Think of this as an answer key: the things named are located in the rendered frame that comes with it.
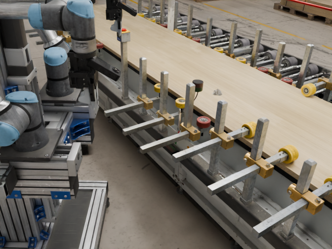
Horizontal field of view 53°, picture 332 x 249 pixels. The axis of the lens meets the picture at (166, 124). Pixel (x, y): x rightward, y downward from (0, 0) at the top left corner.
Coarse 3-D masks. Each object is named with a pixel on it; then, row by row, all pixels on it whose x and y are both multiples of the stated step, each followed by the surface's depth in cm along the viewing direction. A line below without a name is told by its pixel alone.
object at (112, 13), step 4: (108, 0) 176; (112, 0) 177; (116, 0) 177; (108, 4) 179; (112, 4) 178; (116, 4) 178; (108, 8) 180; (112, 8) 179; (116, 8) 179; (120, 8) 179; (108, 12) 178; (112, 12) 178; (116, 12) 178; (120, 12) 178; (108, 16) 180; (112, 16) 180; (116, 16) 180; (112, 20) 180
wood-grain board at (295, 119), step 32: (96, 32) 327; (160, 32) 335; (160, 64) 262; (192, 64) 265; (224, 64) 267; (224, 96) 219; (256, 96) 220; (288, 96) 222; (224, 128) 189; (288, 128) 188; (320, 128) 189; (320, 160) 164
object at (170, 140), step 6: (198, 126) 194; (180, 132) 188; (186, 132) 188; (168, 138) 182; (174, 138) 183; (180, 138) 185; (150, 144) 177; (156, 144) 177; (162, 144) 179; (168, 144) 182; (144, 150) 174; (150, 150) 176
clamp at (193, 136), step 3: (183, 126) 191; (192, 126) 191; (183, 129) 192; (186, 129) 190; (189, 129) 189; (192, 129) 189; (189, 132) 188; (192, 132) 186; (198, 132) 186; (189, 135) 189; (192, 135) 186; (195, 135) 186; (198, 135) 187; (189, 138) 189; (192, 138) 187; (195, 138) 187; (198, 138) 189
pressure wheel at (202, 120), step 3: (201, 117) 194; (204, 117) 194; (207, 117) 194; (198, 120) 191; (201, 120) 192; (204, 120) 191; (207, 120) 192; (198, 123) 190; (201, 123) 189; (204, 123) 188; (207, 123) 189; (201, 126) 190; (204, 126) 189; (207, 126) 190; (201, 135) 197
